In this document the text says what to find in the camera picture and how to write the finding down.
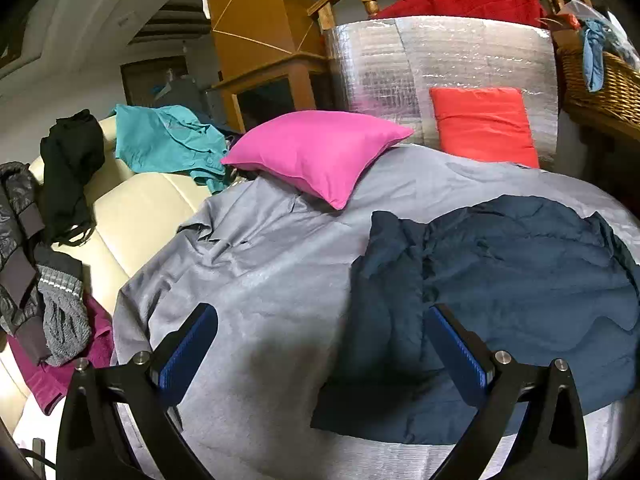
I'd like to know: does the teal shirt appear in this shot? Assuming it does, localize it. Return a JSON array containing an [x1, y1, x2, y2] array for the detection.
[[114, 104, 231, 195]]

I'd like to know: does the grey quilted jacket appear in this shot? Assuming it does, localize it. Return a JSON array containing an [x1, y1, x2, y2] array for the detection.
[[0, 161, 46, 366]]

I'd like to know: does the black garment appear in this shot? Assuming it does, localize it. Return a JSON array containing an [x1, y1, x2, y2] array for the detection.
[[39, 109, 106, 247]]

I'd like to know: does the cream leather sofa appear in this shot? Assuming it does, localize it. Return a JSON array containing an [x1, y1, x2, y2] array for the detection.
[[0, 115, 211, 461]]

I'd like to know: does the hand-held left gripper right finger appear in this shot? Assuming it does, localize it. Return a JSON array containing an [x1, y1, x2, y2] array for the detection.
[[424, 302, 590, 480]]

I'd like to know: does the pink pillow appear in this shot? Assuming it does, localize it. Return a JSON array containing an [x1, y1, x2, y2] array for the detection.
[[220, 111, 415, 211]]

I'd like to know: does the wooden cabinet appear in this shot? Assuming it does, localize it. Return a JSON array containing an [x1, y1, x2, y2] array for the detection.
[[200, 0, 333, 133]]

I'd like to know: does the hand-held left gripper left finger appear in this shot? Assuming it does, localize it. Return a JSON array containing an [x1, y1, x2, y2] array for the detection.
[[56, 302, 219, 480]]

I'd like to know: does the red pillow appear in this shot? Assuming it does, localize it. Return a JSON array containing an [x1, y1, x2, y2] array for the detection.
[[429, 86, 541, 168]]

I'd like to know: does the magenta cloth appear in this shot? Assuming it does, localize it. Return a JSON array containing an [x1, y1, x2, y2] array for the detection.
[[7, 292, 116, 417]]

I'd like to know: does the navy puffer jacket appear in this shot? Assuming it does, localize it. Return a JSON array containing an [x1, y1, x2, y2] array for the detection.
[[310, 195, 640, 446]]

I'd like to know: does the grey bed sheet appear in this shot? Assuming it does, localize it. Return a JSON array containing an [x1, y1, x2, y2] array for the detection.
[[111, 142, 640, 480]]

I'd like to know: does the light blue cloth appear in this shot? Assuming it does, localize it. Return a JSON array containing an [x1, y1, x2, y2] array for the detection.
[[580, 19, 626, 93]]

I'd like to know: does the grey knit garment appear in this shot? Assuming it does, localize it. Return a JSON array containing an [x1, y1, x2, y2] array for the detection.
[[35, 247, 93, 367]]

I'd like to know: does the silver foil insulation panel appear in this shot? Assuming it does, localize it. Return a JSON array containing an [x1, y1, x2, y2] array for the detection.
[[322, 16, 560, 168]]

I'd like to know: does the wicker basket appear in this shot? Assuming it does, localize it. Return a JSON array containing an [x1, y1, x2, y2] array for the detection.
[[556, 45, 640, 128]]

